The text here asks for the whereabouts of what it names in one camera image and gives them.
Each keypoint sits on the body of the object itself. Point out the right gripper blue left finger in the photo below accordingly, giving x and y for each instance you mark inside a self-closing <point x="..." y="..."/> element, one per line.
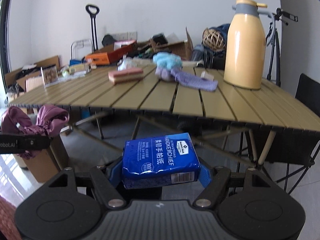
<point x="114" y="171"/>

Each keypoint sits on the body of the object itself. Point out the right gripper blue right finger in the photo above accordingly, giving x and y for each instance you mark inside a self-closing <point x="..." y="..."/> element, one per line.
<point x="205" y="174"/>

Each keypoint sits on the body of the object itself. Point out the pink satin cloth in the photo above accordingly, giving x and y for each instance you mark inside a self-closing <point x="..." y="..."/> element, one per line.
<point x="49" y="122"/>

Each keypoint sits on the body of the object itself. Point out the blue tissue pack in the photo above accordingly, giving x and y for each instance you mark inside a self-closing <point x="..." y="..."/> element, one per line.
<point x="159" y="161"/>

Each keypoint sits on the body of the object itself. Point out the purple knitted cloth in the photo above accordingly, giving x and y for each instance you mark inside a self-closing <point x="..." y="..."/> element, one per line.
<point x="193" y="81"/>

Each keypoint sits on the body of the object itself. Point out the pink and white sponge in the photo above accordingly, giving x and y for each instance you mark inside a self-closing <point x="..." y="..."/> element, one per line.
<point x="121" y="76"/>

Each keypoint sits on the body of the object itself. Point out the cardboard box with liner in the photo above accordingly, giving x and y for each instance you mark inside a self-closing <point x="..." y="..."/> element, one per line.
<point x="49" y="162"/>

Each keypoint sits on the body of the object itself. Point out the flat cardboard boxes pile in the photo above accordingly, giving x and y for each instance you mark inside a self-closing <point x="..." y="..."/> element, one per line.
<point x="20" y="76"/>

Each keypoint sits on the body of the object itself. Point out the clear jar with snacks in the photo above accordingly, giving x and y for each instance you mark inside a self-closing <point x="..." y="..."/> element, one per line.
<point x="49" y="75"/>

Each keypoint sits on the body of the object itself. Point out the folding slatted camping table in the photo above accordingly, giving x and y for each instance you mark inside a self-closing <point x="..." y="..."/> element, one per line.
<point x="281" y="124"/>

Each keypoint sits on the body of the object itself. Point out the white triangular sponge wedge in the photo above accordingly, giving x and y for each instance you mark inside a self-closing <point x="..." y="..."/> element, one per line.
<point x="206" y="76"/>

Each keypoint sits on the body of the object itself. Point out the small yellow paper box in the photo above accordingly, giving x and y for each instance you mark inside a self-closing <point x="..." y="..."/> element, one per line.
<point x="83" y="67"/>

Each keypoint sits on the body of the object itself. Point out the lavender plush toy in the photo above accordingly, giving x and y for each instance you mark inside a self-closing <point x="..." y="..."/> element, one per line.
<point x="164" y="74"/>

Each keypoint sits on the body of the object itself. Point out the crumpled clear plastic bag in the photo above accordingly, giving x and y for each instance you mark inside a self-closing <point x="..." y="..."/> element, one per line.
<point x="127" y="63"/>

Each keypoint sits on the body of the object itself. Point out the orange cardboard box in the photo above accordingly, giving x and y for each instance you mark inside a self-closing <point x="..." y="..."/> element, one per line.
<point x="112" y="53"/>

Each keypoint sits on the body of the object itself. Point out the grey water bottle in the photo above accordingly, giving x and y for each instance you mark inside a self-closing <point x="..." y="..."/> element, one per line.
<point x="197" y="53"/>

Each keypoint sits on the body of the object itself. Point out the blue plush toy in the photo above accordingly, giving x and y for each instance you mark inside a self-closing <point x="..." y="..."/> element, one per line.
<point x="167" y="61"/>

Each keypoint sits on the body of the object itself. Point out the open brown cardboard box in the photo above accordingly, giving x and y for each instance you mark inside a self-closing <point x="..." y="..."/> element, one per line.
<point x="183" y="49"/>

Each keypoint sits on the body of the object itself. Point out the yellow thermos jug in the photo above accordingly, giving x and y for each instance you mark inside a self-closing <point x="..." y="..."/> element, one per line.
<point x="246" y="45"/>

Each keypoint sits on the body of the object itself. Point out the woven rattan ball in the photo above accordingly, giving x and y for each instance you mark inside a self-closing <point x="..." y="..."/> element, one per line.
<point x="213" y="40"/>

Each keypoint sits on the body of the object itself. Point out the blue fabric bag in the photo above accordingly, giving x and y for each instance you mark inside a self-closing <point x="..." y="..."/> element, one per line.
<point x="224" y="31"/>

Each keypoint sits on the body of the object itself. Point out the chrome trolley frame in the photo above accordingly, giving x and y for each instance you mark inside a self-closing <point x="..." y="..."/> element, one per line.
<point x="81" y="48"/>

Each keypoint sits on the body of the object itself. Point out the wall socket panel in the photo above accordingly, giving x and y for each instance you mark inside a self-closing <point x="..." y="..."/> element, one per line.
<point x="130" y="35"/>

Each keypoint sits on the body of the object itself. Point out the black trolley handle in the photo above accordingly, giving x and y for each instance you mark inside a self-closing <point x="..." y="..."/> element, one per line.
<point x="93" y="11"/>

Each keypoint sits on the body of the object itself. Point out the black camera tripod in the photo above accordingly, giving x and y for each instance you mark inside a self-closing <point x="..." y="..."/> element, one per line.
<point x="274" y="70"/>

